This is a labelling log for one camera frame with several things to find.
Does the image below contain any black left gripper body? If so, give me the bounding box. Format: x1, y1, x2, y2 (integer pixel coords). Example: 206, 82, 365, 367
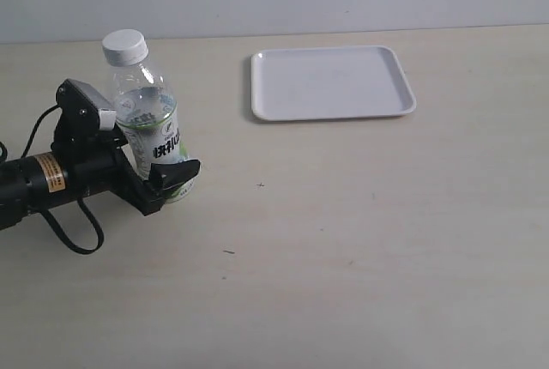
50, 112, 165, 215

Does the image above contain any clear lime drink bottle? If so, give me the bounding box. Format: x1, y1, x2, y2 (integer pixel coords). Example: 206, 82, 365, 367
108, 58, 190, 179

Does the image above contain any white bottle cap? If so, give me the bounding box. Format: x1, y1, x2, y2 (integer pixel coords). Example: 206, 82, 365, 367
102, 29, 149, 67

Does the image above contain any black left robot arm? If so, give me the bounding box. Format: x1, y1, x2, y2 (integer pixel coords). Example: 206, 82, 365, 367
1, 115, 201, 229

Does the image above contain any white plastic tray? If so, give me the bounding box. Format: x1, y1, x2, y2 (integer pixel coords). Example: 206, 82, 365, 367
250, 45, 417, 122

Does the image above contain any black left camera cable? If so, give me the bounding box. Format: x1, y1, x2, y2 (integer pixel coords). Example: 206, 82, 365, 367
0, 105, 106, 255

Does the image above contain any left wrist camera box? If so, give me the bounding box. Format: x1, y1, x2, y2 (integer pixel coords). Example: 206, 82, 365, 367
56, 79, 117, 136

